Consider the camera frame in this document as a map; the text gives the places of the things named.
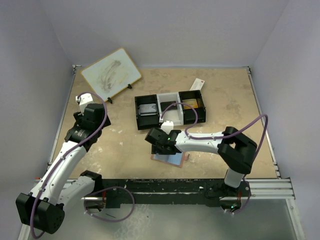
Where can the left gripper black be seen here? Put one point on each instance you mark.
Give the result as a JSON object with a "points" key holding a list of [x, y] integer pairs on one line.
{"points": [[78, 116]]}

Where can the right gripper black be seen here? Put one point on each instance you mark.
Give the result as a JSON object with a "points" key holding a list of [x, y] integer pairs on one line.
{"points": [[157, 149]]}

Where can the light blue card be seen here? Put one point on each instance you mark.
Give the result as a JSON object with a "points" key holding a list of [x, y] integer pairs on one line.
{"points": [[175, 159]]}

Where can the pink leather card holder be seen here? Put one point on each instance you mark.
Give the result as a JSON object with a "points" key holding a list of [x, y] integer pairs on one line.
{"points": [[185, 158]]}

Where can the silver striped card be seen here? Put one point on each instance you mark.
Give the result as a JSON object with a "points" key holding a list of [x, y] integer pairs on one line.
{"points": [[147, 109]]}

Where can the black card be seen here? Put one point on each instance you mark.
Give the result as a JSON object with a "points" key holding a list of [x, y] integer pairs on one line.
{"points": [[165, 104]]}

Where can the gold card from holder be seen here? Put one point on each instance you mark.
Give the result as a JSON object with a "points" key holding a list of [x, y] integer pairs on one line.
{"points": [[192, 103]]}

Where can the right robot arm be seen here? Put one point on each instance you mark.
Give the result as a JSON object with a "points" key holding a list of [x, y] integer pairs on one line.
{"points": [[236, 149]]}

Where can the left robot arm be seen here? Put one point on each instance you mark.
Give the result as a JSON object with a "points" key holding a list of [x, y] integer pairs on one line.
{"points": [[43, 209]]}

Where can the white plastic bin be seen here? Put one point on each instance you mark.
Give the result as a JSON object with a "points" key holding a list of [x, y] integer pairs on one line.
{"points": [[176, 116]]}

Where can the black left plastic bin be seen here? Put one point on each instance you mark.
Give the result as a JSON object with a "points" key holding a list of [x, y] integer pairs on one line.
{"points": [[147, 121]]}

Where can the black plastic bin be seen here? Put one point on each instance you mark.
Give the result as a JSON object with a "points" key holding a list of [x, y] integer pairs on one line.
{"points": [[189, 115], [147, 121]]}

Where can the black right plastic bin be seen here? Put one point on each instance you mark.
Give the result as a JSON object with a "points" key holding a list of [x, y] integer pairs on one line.
{"points": [[189, 115]]}

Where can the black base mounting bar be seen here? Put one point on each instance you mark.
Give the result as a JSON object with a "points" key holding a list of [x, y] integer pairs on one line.
{"points": [[193, 191]]}

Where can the white red paper box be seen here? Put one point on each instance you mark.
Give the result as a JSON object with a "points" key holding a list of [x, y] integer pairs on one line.
{"points": [[197, 84]]}

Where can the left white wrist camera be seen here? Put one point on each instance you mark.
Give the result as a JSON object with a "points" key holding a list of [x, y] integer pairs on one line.
{"points": [[83, 101]]}

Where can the whiteboard with yellow frame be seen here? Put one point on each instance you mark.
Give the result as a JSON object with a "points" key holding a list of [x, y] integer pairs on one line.
{"points": [[111, 74]]}

